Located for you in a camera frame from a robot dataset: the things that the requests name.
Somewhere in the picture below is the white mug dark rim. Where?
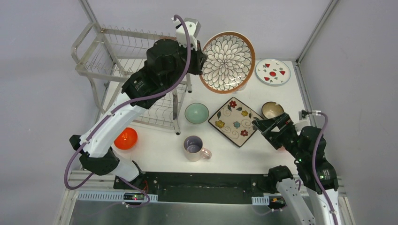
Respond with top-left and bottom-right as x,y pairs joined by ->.
236,82 -> 247,91

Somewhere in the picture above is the watermelon pattern round plate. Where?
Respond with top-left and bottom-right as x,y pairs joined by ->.
255,59 -> 291,86

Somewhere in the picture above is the pink cup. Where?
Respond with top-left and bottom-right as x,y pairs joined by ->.
277,146 -> 286,152

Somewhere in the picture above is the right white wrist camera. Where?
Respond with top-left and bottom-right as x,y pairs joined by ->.
298,110 -> 321,125

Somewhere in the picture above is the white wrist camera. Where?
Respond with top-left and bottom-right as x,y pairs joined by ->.
298,110 -> 321,125
172,18 -> 201,51

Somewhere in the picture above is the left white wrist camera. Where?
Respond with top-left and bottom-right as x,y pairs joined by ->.
172,18 -> 201,51

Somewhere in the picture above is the orange plastic bowl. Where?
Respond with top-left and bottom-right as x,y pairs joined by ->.
114,127 -> 138,150

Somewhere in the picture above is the pink iridescent mug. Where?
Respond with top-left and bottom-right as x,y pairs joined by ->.
183,135 -> 212,162

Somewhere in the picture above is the stainless steel dish rack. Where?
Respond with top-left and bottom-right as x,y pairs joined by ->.
71,22 -> 193,135

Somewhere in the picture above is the brown patterned small bowl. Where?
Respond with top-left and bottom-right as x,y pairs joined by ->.
261,102 -> 284,119

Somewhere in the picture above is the aluminium frame rail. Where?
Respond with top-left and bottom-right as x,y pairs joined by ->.
292,60 -> 329,168

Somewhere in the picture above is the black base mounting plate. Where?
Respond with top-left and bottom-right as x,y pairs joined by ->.
132,172 -> 277,204

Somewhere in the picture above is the mint green bowl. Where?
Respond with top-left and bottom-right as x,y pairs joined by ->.
184,103 -> 209,124

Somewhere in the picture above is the square flower pattern plate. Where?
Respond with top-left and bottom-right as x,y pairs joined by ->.
208,97 -> 263,148

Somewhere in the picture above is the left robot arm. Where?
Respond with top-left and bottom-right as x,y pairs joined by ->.
69,38 -> 207,190

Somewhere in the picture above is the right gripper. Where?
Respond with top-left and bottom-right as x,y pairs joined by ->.
252,112 -> 306,161

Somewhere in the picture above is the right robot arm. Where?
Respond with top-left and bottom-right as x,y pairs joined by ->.
252,111 -> 342,225

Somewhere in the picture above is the floral petal brown-rim plate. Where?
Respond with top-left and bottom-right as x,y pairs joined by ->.
200,31 -> 256,94

